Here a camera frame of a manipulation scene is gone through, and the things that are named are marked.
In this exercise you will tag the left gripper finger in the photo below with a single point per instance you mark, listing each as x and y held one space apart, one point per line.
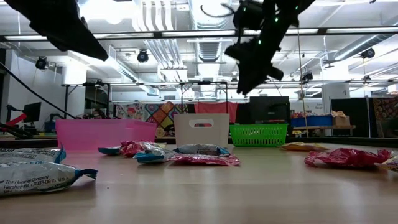
77 46
93 42

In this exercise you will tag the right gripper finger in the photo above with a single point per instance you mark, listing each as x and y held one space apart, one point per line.
258 71
244 74

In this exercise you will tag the red candy packet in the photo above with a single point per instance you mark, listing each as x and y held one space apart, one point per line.
205 159
133 147
342 157

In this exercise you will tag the yellow purple candy packet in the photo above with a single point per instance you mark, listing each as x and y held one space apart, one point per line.
392 165

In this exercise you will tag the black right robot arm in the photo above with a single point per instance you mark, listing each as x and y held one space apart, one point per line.
280 18

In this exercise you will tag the large black monitor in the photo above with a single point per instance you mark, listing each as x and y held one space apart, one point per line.
270 109

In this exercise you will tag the black ceiling spotlight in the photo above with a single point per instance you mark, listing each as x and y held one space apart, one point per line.
143 56
368 53
41 63
307 76

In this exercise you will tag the orange hanging cloth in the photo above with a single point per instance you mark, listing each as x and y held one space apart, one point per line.
217 107

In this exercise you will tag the black metal rack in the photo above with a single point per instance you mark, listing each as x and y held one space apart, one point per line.
202 82

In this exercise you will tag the white plastic bin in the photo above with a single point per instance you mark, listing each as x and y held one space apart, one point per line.
217 130

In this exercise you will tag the green plastic basket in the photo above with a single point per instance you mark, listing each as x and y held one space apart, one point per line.
258 135

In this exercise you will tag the blue storage bin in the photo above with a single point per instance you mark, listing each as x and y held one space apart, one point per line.
311 121

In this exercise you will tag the small black monitor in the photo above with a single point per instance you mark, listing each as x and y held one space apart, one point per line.
32 112

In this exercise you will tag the wooden bench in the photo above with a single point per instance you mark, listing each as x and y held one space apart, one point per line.
323 127

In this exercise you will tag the pink plastic tray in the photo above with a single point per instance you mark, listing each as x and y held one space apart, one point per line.
93 132

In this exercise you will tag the red angled bar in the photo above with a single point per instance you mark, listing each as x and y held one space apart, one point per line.
17 119

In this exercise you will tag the colourful patchwork quilt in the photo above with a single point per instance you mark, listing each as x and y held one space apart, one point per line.
155 115

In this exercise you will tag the brown cardboard box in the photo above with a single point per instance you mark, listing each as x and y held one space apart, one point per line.
342 119

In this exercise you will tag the black partition panel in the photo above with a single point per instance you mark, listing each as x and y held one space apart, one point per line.
351 118

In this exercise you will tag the brown patterned quilt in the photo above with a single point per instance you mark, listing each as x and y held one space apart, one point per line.
385 118

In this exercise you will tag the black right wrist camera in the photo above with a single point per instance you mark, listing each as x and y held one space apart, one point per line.
248 15

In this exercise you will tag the wide silver ventilation duct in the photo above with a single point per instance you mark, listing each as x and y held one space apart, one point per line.
208 51

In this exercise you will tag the slim silver ventilation duct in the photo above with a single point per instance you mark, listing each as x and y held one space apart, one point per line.
357 46

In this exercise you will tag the black aluminium rig frame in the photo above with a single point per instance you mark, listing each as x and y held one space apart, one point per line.
357 140

